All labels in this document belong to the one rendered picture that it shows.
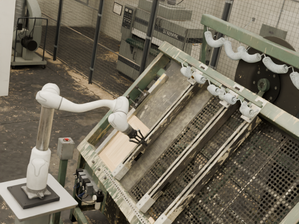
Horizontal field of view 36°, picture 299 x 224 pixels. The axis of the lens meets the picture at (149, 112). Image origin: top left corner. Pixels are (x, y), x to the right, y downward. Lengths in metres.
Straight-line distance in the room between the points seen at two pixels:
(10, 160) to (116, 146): 2.01
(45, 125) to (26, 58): 5.34
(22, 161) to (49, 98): 2.42
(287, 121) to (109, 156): 1.67
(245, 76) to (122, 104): 1.15
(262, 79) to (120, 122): 1.22
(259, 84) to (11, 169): 3.07
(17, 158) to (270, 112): 3.51
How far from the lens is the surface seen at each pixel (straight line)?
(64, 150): 4.25
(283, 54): 3.67
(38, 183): 3.66
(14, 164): 5.68
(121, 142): 4.05
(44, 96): 3.44
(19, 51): 9.07
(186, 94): 3.77
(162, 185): 3.45
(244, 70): 4.08
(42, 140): 3.74
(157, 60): 4.33
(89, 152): 4.24
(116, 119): 3.48
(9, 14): 7.24
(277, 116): 3.15
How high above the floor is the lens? 2.84
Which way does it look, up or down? 21 degrees down
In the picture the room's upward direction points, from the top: 12 degrees clockwise
